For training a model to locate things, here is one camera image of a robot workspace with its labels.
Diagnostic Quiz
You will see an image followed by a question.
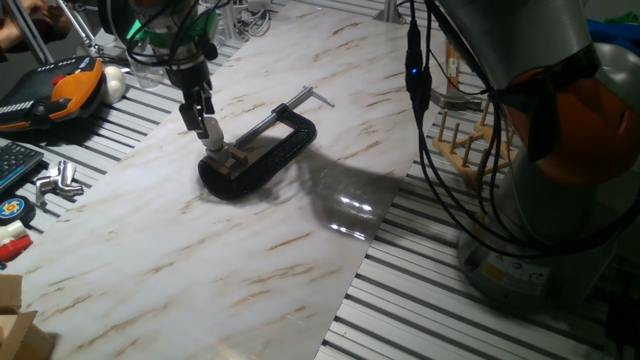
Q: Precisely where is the blue plastic bag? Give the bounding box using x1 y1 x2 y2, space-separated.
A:
587 18 640 55

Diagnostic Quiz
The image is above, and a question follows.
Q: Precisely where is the black computer keyboard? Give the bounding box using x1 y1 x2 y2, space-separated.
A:
0 141 45 195

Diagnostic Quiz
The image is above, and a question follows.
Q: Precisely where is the clear plastic jar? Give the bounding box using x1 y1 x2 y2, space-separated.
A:
127 47 166 90

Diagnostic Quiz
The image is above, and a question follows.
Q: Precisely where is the white light bulb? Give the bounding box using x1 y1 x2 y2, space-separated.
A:
202 116 226 152

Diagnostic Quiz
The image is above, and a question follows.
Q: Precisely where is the slanted aluminium stand leg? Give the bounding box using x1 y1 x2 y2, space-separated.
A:
4 0 55 65

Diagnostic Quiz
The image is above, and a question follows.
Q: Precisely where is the wooden peg rack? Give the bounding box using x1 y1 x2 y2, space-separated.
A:
432 99 519 189

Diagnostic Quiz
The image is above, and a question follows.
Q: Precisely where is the person's bare hand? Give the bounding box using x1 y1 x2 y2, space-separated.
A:
19 0 72 41

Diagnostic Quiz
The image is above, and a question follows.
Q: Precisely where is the black orange teach pendant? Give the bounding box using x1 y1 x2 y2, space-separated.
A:
0 55 106 134

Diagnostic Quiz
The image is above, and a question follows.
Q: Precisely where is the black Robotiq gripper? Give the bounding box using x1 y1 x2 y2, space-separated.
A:
165 59 216 141

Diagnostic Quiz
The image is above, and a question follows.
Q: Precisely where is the black metal C-clamp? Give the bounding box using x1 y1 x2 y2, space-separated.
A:
197 85 336 201

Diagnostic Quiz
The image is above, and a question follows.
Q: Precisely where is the silver metal pipe fitting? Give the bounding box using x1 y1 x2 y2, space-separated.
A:
33 175 85 204
55 159 78 187

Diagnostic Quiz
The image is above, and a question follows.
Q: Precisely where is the hammer with wooden handle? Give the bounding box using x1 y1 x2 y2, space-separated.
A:
429 32 484 112

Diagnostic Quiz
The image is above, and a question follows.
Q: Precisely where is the upright aluminium post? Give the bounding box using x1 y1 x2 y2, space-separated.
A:
373 0 407 25

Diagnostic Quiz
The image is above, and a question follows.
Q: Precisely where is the thin metal rod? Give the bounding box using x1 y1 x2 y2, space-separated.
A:
57 0 104 59

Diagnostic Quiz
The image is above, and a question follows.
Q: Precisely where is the black filament spool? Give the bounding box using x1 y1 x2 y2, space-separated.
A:
97 0 136 46

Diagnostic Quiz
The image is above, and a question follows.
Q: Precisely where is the marble pattern table sheet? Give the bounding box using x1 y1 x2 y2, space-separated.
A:
4 2 451 360

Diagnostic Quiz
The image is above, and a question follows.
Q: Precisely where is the open brown cardboard box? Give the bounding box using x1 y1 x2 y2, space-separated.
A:
0 273 56 360

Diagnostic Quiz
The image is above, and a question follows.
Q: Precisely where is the white egg shaped object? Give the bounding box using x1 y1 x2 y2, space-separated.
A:
102 64 127 105

